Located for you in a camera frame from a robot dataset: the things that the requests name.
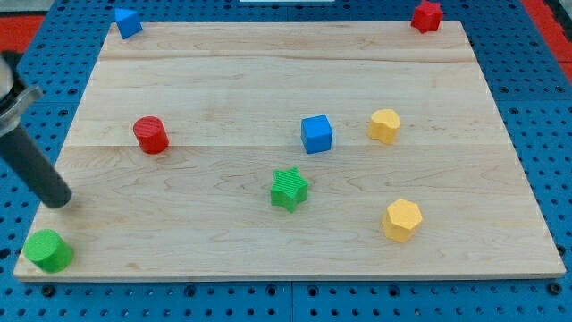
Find red cylinder block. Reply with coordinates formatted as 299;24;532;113
133;115;169;154

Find red star block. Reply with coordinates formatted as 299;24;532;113
410;0;443;33

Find yellow heart block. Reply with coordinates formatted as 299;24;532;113
367;109;400;145

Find green star block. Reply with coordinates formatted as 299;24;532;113
270;166;308;213

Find light wooden board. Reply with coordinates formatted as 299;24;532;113
13;21;566;283

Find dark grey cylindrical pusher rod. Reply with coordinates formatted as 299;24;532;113
1;125;72;208

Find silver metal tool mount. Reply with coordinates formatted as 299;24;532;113
1;51;44;136

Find yellow hexagon block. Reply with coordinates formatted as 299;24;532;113
381;199;423;242

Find blue triangle block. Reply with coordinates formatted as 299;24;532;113
114;8;143;39

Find green cylinder block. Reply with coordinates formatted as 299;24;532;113
23;229;73;274

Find blue cube block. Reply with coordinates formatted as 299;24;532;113
300;114;333;154

